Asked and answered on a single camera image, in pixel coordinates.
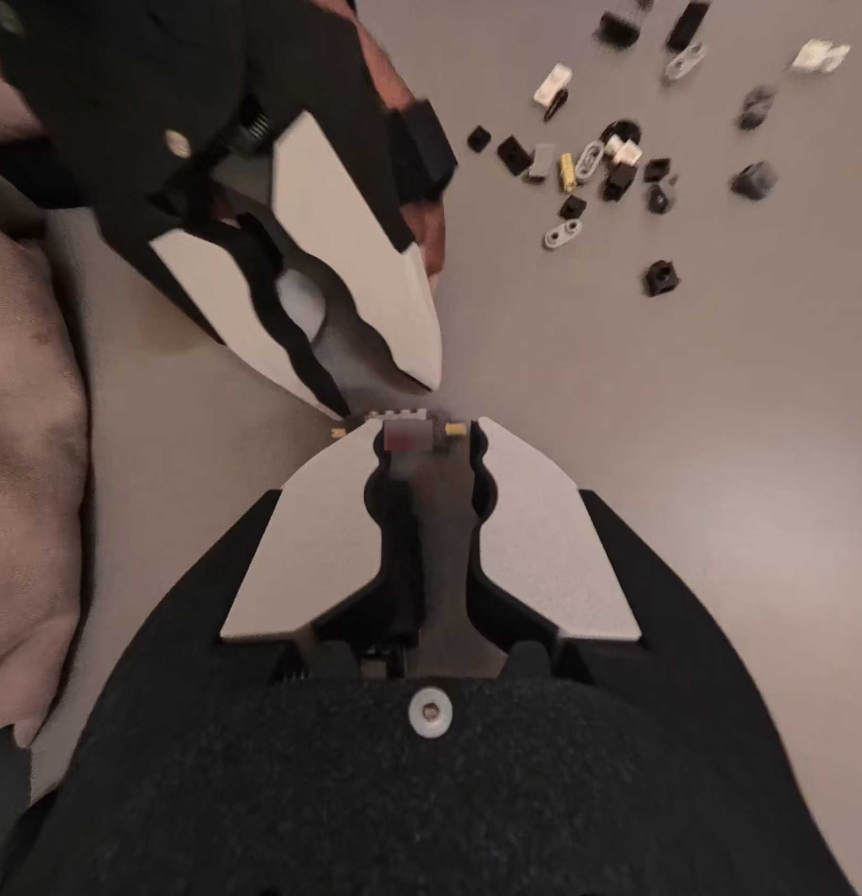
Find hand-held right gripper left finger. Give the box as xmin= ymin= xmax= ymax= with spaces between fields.
xmin=219 ymin=420 xmax=387 ymax=643

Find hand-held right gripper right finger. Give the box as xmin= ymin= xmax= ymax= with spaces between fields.
xmin=468 ymin=416 xmax=643 ymax=644

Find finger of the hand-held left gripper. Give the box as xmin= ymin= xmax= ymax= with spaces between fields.
xmin=149 ymin=230 xmax=351 ymax=421
xmin=272 ymin=111 xmax=443 ymax=393

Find black brick chassis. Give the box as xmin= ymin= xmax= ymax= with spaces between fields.
xmin=375 ymin=455 xmax=432 ymax=665

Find grey axle brick assembly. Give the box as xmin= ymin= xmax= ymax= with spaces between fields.
xmin=330 ymin=406 xmax=469 ymax=457

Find person's left forearm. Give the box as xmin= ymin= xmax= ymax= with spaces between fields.
xmin=0 ymin=14 xmax=47 ymax=144

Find person's left hand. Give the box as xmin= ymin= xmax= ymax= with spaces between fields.
xmin=349 ymin=0 xmax=449 ymax=294

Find scattered small brick pieces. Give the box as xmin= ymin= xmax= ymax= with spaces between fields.
xmin=466 ymin=0 xmax=853 ymax=300

